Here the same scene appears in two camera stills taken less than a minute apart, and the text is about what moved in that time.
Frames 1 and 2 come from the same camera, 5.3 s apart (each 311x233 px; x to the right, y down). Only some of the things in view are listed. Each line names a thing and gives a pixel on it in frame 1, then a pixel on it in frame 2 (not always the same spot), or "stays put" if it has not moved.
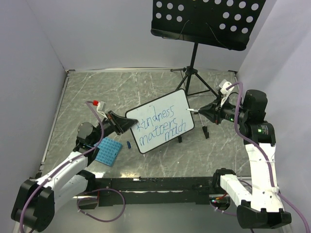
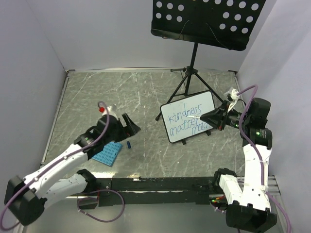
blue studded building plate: x=109 y=151 stays put
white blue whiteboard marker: x=193 y=109 -> x=194 y=116
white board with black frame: x=161 y=120 -> x=178 y=126
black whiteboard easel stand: x=204 y=128 -> x=208 y=132
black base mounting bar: x=155 y=191 stays put
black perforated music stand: x=228 y=23 stays put
